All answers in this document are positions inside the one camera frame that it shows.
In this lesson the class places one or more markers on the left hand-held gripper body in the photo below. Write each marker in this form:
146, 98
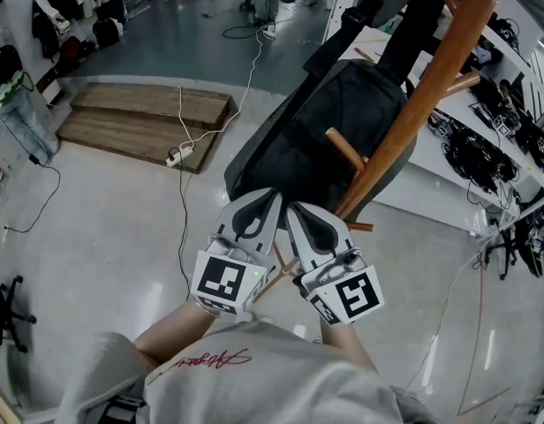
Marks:
230, 245

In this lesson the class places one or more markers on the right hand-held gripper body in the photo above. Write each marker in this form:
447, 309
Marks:
338, 281

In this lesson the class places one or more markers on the black backpack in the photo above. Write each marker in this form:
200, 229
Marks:
342, 117

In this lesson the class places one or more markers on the wooden coat rack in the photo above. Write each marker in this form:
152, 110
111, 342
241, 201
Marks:
424, 91

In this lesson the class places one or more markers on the person's left forearm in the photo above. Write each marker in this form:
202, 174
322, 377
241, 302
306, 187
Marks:
179, 329

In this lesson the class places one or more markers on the person's right forearm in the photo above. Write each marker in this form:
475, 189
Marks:
347, 342

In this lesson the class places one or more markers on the white power strip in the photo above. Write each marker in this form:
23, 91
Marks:
180, 154

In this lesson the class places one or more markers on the person's light grey shirt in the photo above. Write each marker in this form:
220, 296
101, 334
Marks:
254, 391

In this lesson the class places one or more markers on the white shelving desk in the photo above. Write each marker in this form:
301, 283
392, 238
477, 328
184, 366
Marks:
435, 179

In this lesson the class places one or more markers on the wooden step platform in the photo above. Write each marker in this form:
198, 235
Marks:
144, 113

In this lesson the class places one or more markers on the black swivel chair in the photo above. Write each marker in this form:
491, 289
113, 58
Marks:
517, 250

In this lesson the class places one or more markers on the blue jeans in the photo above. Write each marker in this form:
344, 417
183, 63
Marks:
27, 122

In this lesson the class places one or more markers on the black office chair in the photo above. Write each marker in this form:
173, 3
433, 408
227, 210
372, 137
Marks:
0, 312

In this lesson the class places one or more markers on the black bag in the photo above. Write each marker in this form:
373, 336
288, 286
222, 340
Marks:
108, 30

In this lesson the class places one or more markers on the red bag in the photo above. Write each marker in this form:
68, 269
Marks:
71, 47

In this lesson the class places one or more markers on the light wooden stick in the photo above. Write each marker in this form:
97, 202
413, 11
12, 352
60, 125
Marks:
0, 402

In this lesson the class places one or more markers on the black helmet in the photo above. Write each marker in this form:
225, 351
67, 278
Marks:
2, 64

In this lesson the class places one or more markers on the hanging dark clothes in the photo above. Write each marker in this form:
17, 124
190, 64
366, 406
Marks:
51, 16

